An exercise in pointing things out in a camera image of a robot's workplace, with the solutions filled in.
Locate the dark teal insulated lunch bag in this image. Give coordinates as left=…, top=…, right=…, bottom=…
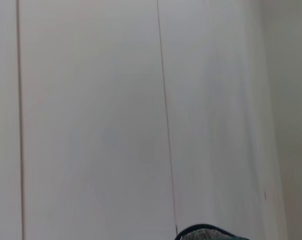
left=174, top=223, right=251, bottom=240

